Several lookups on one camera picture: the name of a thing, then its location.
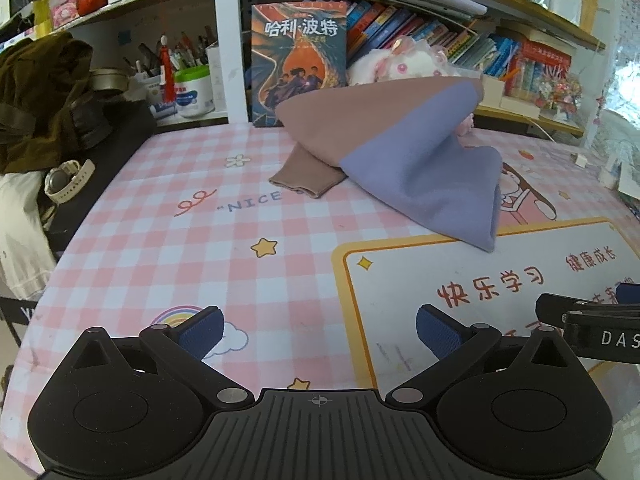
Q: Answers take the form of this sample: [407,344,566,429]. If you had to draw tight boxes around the purple and mauve sweater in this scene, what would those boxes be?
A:
[270,76,502,252]

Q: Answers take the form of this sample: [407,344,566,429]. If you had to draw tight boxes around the pink checkered desk mat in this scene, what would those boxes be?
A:
[1,125,639,470]

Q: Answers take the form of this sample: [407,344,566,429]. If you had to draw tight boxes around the white power adapter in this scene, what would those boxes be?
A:
[573,154,588,168]

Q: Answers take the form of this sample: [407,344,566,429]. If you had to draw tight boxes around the black Yamaha keyboard stand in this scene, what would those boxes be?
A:
[0,297,37,347]

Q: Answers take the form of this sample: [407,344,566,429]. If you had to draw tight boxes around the white garment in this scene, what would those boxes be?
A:
[0,171,56,300]

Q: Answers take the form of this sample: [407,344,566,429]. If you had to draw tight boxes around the colourful flower bouquet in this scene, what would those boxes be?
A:
[535,75,582,118]

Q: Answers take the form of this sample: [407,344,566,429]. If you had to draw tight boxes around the dark olive green garment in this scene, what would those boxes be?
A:
[1,32,114,174]

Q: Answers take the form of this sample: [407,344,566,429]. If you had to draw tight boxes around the white pink plush bunny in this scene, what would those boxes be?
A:
[338,36,484,146]

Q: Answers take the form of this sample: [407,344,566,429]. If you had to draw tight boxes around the red tassel pen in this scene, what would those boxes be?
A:
[160,35,176,103]

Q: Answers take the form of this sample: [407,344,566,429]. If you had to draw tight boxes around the row of shelf books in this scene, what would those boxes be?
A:
[347,0,575,100]

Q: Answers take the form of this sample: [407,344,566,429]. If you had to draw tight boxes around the Harry Potter book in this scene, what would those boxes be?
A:
[250,0,347,127]

